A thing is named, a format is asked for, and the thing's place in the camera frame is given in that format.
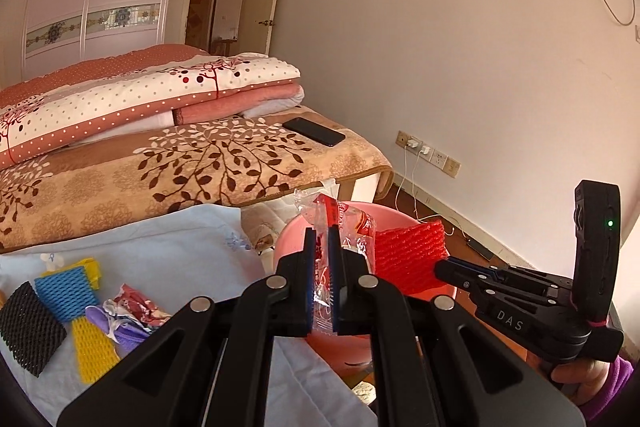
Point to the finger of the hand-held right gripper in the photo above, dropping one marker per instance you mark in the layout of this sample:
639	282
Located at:
487	273
460	279

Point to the blue foam net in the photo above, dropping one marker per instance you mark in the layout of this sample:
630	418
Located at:
65	294

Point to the beige leaf-print blanket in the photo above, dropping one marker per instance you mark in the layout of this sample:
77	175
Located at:
200	167

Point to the black foam net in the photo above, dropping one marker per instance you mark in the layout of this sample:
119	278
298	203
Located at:
30	329

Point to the white folded blanket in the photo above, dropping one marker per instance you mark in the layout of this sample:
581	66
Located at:
280	104

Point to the black smartphone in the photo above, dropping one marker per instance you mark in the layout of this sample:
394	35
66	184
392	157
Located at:
315	132

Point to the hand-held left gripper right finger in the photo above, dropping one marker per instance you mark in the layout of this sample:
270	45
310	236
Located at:
336	279

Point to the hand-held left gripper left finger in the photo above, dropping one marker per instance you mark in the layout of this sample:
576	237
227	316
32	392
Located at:
310	279

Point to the pink folded blanket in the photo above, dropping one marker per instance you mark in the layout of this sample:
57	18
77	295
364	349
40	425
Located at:
240	99

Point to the person's right forearm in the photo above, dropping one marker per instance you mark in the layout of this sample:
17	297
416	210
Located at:
612	387

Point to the light blue cloth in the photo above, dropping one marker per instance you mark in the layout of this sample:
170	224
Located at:
175	247

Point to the pink plastic bin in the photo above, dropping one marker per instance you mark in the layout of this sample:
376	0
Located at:
292	232

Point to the red white wrapper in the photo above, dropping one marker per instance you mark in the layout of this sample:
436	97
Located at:
140	307

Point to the dotted tree-print folded quilt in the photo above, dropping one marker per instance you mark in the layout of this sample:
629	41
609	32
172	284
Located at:
125	102

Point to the clear red-print snack wrapper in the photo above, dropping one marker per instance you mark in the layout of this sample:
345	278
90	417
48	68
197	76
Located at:
323	297

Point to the person's right hand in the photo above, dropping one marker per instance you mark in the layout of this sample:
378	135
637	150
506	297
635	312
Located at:
580	379

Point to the yellow foam net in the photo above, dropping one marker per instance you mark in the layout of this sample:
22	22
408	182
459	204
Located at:
92	269
92	352

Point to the white plug-in charger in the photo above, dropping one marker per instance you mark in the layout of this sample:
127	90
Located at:
415	145

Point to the purple wrapper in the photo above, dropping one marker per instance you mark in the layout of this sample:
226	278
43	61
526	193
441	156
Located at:
107	324

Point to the brown wall socket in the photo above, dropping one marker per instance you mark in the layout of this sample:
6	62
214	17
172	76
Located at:
402	138

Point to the white wall socket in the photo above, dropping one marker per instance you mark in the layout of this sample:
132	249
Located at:
440	158

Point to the red foam net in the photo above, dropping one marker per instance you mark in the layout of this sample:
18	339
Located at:
405	257

